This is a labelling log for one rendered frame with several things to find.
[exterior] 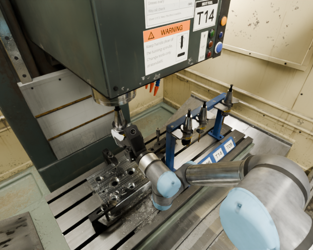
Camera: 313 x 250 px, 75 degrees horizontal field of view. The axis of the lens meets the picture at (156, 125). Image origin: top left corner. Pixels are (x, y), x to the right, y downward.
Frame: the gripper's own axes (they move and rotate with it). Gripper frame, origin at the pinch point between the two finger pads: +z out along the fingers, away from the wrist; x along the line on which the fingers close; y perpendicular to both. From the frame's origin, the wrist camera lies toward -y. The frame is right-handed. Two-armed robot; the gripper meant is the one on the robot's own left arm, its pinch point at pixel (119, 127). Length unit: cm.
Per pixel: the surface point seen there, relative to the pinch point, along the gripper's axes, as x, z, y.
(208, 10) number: 24, -19, -43
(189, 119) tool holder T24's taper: 28.5, -12.2, 1.8
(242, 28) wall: 99, 18, -19
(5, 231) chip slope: -65, 28, 62
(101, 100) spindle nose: -6.7, -5.2, -18.5
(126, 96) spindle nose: 0.8, -8.8, -18.9
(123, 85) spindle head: -6.0, -21.9, -31.2
